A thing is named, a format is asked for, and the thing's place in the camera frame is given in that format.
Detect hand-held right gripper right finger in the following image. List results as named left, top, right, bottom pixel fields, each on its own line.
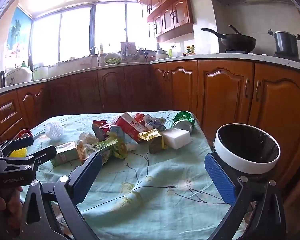
left=204, top=153, right=287, bottom=240

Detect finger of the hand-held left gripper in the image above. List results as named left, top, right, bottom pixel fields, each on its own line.
left=2, top=145, right=57, bottom=171
left=0, top=135, right=34, bottom=156

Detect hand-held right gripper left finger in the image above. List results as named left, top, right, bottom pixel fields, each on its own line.
left=19, top=152, right=103, bottom=240

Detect yellow bumpy ball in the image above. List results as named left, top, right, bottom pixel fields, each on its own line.
left=9, top=147, right=28, bottom=158

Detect small red snack wrapper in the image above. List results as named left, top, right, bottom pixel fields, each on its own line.
left=17, top=129, right=34, bottom=140

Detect pale green drink carton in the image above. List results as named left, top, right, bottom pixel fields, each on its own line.
left=50, top=140, right=90, bottom=167

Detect white trash bin black liner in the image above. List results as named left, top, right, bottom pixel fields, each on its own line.
left=211, top=123, right=281, bottom=181

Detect green snack wrapper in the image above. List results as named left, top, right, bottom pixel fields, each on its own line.
left=85, top=138, right=128, bottom=165

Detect red foil wrapper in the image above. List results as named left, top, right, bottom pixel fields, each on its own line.
left=92, top=119, right=112, bottom=140

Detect light blue small carton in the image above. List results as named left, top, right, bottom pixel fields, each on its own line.
left=109, top=125, right=125, bottom=141

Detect white foam block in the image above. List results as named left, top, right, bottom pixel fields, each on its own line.
left=162, top=127, right=192, bottom=150

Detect red milk carton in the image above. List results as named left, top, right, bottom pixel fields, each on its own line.
left=114, top=112, right=149, bottom=143

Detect crushed green drink can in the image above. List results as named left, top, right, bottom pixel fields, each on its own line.
left=172, top=111, right=196, bottom=133

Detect gold foil wrapper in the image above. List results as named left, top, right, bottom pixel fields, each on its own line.
left=137, top=128, right=165, bottom=155

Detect red and white wrapper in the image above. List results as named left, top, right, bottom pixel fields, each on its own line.
left=134, top=112, right=148, bottom=126

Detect blue and white wrapper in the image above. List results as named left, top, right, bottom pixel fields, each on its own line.
left=144, top=115, right=167, bottom=132

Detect person's left hand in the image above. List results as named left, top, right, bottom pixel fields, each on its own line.
left=0, top=186, right=24, bottom=233

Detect green floral tablecloth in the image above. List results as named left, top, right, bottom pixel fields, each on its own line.
left=20, top=110, right=243, bottom=240

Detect white rice cooker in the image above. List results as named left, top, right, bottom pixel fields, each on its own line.
left=5, top=66, right=33, bottom=87

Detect white and green cooker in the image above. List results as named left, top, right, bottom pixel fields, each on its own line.
left=32, top=63, right=49, bottom=81

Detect wooden lower cabinets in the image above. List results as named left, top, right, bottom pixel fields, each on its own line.
left=0, top=59, right=300, bottom=180

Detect wooden cabinets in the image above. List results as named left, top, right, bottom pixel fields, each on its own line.
left=0, top=59, right=300, bottom=180
left=137, top=0, right=202, bottom=43

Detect chrome sink faucet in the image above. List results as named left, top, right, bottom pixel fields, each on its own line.
left=89, top=47, right=102, bottom=67

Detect white speckled countertop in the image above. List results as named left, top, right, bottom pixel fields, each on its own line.
left=0, top=52, right=300, bottom=96

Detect large kitchen window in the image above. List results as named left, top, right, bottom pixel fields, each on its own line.
left=30, top=2, right=151, bottom=63

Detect black wok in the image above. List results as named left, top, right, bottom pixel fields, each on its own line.
left=201, top=25, right=257, bottom=52

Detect small white electric pot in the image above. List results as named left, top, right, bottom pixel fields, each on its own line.
left=155, top=49, right=169, bottom=60

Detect dark grey cooking pot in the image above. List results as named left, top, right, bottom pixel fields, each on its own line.
left=267, top=29, right=300, bottom=58

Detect wooden upper cabinets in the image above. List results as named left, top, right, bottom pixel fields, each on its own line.
left=137, top=0, right=202, bottom=43

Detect palm tree wall poster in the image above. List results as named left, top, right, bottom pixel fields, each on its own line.
left=5, top=6, right=33, bottom=67

